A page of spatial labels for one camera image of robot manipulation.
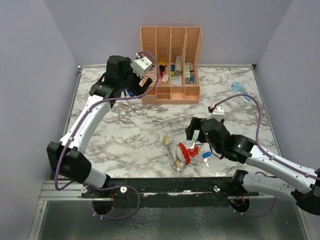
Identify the black red stamp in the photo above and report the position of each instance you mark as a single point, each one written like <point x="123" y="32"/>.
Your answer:
<point x="162" y="69"/>

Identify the aluminium frame rail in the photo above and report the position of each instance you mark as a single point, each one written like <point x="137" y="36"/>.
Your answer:
<point x="76" y="191"/>

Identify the packaged blue toothbrush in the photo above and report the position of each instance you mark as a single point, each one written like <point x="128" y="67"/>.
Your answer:
<point x="238" y="88"/>

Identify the white red box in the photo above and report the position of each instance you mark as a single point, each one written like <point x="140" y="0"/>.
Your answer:
<point x="189" y="72"/>

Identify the metal key holder red handle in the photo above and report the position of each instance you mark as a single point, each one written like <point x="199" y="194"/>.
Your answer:
<point x="175" y="152"/>

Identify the blue black stapler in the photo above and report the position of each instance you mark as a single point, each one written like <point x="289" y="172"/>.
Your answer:
<point x="131" y="94"/>

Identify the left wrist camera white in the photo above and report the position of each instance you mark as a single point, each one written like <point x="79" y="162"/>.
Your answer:
<point x="141" y="65"/>

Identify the yellow block in organizer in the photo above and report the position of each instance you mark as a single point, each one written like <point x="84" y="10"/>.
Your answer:
<point x="162" y="63"/>

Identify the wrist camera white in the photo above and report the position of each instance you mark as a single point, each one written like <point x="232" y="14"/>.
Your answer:
<point x="141" y="65"/>
<point x="216" y="113"/>

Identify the blue cylinder in organizer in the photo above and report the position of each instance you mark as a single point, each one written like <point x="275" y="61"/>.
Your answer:
<point x="191" y="80"/>

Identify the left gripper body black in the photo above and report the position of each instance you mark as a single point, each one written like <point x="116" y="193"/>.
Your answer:
<point x="133" y="84"/>

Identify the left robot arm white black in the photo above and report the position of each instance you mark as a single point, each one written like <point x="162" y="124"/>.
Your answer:
<point x="67" y="156"/>

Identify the yellow key tag with key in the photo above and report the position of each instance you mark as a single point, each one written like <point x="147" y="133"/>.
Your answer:
<point x="179" y="165"/>

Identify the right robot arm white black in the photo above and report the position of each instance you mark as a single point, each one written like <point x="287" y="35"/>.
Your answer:
<point x="287" y="179"/>

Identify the blue key tag with key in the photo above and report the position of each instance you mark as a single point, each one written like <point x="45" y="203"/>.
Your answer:
<point x="205" y="157"/>

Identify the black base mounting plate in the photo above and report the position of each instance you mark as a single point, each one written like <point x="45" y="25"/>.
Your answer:
<point x="171" y="184"/>

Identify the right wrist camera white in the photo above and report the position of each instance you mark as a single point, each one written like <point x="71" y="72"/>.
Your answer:
<point x="216" y="113"/>

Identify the red key tag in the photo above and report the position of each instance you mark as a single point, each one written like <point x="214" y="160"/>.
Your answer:
<point x="193" y="151"/>

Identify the peach desk organizer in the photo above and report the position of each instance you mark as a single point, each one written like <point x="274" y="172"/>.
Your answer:
<point x="177" y="50"/>

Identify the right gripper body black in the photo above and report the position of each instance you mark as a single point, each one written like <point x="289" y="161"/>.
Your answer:
<point x="196" y="124"/>

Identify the tall grey box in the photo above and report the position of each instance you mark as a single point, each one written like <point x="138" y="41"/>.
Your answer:
<point x="178" y="66"/>

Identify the green key tag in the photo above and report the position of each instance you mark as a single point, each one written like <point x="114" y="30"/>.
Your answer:
<point x="196" y="135"/>

